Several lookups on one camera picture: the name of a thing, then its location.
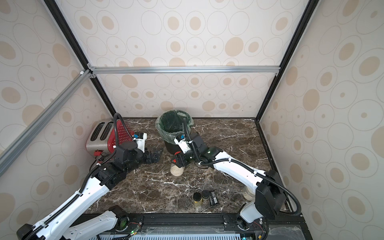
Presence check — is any red lid oatmeal jar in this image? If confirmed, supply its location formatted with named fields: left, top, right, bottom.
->
left=170, top=156, right=185, bottom=177

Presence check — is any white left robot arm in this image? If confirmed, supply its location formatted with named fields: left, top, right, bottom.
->
left=17, top=113, right=163, bottom=240

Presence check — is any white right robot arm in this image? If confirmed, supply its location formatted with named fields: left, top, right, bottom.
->
left=171, top=118, right=302, bottom=227

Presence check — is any black trash bin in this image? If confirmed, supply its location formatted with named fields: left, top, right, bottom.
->
left=164, top=134, right=185, bottom=155

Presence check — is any yellow spice jar black lid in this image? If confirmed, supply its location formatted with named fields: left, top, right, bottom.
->
left=193, top=192, right=203, bottom=208

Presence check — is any dark spice jar black lid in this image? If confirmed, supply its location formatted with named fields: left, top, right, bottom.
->
left=201, top=190, right=211, bottom=205

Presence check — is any red polka dot toaster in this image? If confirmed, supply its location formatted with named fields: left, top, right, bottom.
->
left=86, top=120, right=132, bottom=157

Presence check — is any small black box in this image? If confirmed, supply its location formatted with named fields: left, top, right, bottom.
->
left=209, top=191, right=220, bottom=207

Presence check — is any beige lid jar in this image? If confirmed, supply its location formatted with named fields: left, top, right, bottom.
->
left=242, top=186, right=256, bottom=202

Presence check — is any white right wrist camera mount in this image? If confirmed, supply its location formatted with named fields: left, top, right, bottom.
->
left=174, top=135, right=192, bottom=154

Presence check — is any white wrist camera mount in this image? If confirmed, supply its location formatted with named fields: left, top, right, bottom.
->
left=174, top=135, right=192, bottom=154
left=133, top=132, right=147, bottom=153

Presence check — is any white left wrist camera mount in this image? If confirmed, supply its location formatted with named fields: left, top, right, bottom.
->
left=133, top=132, right=147, bottom=153

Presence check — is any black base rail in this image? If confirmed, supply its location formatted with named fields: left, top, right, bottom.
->
left=112, top=213, right=308, bottom=233

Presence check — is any aluminium frame rail back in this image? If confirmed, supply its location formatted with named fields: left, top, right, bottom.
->
left=90, top=66, right=281, bottom=74

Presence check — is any aluminium frame rail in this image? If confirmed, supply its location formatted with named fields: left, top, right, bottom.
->
left=1, top=70, right=91, bottom=175
left=90, top=66, right=281, bottom=74

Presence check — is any aluminium frame rail left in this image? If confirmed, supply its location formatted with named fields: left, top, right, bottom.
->
left=1, top=70, right=91, bottom=175

